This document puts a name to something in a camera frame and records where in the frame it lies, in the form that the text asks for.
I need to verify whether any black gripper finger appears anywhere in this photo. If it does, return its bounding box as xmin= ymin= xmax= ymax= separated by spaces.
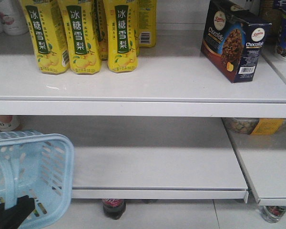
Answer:
xmin=0 ymin=195 xmax=35 ymax=229

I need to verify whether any light blue plastic basket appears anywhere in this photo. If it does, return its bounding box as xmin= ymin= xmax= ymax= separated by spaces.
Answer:
xmin=0 ymin=130 xmax=74 ymax=229

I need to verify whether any Chocofello cookie box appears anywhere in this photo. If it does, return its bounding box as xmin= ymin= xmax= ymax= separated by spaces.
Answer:
xmin=201 ymin=0 xmax=272 ymax=83

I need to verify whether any peach drink bottle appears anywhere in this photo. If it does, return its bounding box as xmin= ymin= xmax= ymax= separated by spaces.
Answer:
xmin=0 ymin=115 xmax=21 ymax=132

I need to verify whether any dark cola bottle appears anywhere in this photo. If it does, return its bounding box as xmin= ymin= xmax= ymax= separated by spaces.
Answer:
xmin=102 ymin=198 xmax=126 ymax=220

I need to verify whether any white supermarket shelving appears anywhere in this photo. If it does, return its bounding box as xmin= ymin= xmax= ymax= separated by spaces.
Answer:
xmin=0 ymin=0 xmax=286 ymax=229

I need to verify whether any yellow pear drink bottle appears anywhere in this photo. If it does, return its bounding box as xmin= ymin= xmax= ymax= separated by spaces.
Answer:
xmin=58 ymin=0 xmax=102 ymax=75
xmin=138 ymin=0 xmax=157 ymax=48
xmin=20 ymin=0 xmax=70 ymax=75
xmin=103 ymin=0 xmax=139 ymax=73

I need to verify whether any rear yellow pear drink bottle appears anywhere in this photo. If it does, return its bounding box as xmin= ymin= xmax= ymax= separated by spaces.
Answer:
xmin=138 ymin=0 xmax=157 ymax=48

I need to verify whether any clear glass jar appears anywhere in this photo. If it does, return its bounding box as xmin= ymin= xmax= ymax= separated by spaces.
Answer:
xmin=261 ymin=206 xmax=286 ymax=223

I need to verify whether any clear nut container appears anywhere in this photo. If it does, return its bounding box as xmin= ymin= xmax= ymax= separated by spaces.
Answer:
xmin=222 ymin=117 xmax=286 ymax=135

